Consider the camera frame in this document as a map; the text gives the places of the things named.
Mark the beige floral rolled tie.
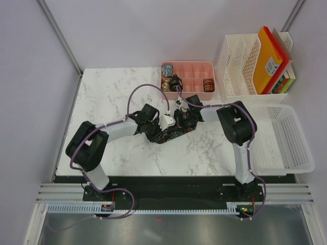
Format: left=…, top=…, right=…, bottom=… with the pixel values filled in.
left=161, top=78, right=171, bottom=92

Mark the orange folder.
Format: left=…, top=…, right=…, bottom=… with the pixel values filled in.
left=253, top=26, right=283, bottom=94

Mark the green book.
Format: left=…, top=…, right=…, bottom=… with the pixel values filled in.
left=271, top=76, right=296, bottom=94

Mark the dark floral patterned tie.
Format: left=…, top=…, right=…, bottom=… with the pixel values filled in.
left=163, top=126, right=196, bottom=142

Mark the grey rolled tie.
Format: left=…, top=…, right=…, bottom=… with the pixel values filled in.
left=161, top=64, right=174, bottom=78

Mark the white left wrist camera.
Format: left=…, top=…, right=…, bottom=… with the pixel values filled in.
left=158, top=111, right=176, bottom=130

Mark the purple cable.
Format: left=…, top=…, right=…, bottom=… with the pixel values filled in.
left=176, top=85, right=267, bottom=222
left=47, top=83, right=171, bottom=233

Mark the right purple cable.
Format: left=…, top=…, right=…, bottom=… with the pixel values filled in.
left=176, top=85, right=267, bottom=222

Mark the black rolled tie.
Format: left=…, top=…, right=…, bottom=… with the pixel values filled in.
left=169, top=74, right=183, bottom=92

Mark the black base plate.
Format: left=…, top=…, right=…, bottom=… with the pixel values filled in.
left=54, top=175, right=296, bottom=218

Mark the white slotted cable duct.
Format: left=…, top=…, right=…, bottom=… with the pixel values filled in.
left=46, top=203, right=240, bottom=215

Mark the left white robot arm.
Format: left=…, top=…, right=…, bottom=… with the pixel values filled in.
left=65, top=104, right=171, bottom=201

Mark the pink compartment organizer box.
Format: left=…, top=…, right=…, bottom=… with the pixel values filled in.
left=160, top=61, right=217, bottom=101

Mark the red rolled tie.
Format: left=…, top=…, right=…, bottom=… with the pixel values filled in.
left=203, top=79, right=215, bottom=92

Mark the white perforated plastic basket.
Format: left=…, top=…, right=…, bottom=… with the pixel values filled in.
left=246, top=104, right=315, bottom=176

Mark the red folder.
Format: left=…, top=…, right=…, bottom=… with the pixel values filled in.
left=261, top=27, right=292, bottom=94

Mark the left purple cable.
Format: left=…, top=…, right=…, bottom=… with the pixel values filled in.
left=47, top=83, right=171, bottom=233

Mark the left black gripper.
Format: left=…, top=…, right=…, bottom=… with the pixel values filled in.
left=145, top=118, right=168, bottom=143

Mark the white file organizer rack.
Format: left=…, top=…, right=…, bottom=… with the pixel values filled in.
left=216, top=34, right=286, bottom=103

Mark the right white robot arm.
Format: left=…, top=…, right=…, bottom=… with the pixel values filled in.
left=176, top=95, right=258, bottom=201

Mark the brown cardboard folder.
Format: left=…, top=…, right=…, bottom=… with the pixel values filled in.
left=272, top=28, right=293, bottom=62

